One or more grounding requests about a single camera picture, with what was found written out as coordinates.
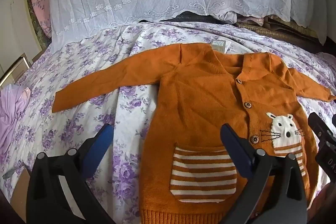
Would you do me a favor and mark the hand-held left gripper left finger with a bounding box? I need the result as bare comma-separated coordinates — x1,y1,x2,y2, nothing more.
26,124,114,224

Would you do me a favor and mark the lilac cloth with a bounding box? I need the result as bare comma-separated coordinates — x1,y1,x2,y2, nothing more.
0,84,32,157

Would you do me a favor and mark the wooden frame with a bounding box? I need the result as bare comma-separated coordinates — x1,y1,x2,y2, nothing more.
0,53,30,86

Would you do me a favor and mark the dark cloth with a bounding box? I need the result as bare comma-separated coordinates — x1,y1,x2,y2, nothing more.
138,11,227,24

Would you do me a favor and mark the purple floral bedsheet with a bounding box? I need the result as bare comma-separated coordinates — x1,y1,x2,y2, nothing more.
0,21,336,224

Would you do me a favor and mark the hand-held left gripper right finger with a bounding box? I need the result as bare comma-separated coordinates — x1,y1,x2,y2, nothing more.
218,123,308,224

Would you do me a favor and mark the orange knitted cardigan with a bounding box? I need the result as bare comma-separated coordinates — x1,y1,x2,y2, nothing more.
52,43,336,224

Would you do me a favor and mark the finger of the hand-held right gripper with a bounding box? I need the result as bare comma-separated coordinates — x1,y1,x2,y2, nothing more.
308,112,336,147

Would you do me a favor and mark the paper hang tag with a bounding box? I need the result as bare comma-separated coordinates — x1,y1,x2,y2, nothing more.
210,39,230,53

